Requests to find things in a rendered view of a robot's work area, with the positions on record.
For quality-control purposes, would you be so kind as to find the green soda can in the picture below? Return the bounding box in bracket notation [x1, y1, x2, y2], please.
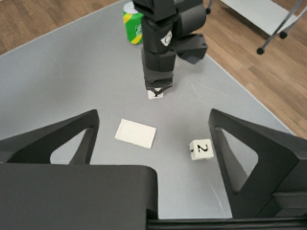
[123, 2, 144, 44]

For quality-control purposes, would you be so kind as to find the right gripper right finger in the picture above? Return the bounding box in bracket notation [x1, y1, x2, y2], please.
[208, 108, 307, 218]

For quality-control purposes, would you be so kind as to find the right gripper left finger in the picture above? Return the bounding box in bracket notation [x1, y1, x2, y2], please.
[0, 109, 100, 164]

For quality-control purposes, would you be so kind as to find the white number cube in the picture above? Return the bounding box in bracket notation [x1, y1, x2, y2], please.
[189, 139, 213, 160]
[148, 88, 163, 99]

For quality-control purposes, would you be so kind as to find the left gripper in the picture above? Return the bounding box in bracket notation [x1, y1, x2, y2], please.
[141, 47, 174, 95]

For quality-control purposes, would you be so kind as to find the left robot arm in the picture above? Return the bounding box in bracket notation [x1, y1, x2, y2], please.
[131, 0, 207, 73]

